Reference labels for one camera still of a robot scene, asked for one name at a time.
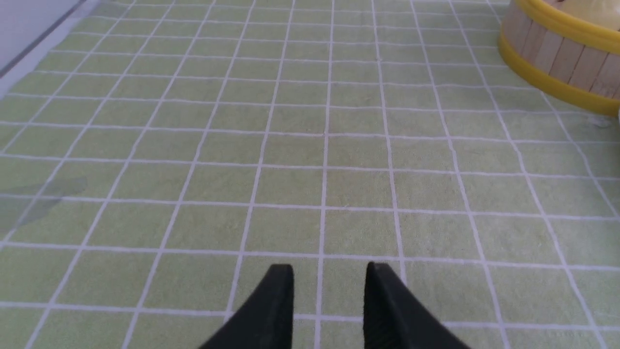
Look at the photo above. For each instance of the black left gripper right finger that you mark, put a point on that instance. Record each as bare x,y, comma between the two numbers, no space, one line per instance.
394,319

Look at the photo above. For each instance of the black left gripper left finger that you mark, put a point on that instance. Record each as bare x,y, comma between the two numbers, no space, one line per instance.
265,320

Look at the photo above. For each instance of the green checkered tablecloth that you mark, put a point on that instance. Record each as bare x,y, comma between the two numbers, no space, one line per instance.
157,156

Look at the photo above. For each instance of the bamboo steamer basket yellow rim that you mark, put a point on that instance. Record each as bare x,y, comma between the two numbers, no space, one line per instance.
569,49

